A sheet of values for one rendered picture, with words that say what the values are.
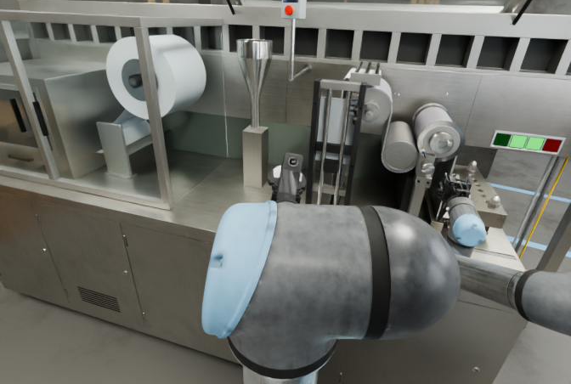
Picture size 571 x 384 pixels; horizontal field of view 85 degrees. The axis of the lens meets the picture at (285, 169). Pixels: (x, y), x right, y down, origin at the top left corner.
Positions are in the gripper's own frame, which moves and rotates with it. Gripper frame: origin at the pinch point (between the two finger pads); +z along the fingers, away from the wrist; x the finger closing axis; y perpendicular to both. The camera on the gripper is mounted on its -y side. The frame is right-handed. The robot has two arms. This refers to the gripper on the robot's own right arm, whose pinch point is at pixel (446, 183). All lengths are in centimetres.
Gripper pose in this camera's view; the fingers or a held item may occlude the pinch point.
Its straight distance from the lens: 128.1
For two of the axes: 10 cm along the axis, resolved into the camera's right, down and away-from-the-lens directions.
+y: 0.3, -9.0, -4.4
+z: 2.8, -4.1, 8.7
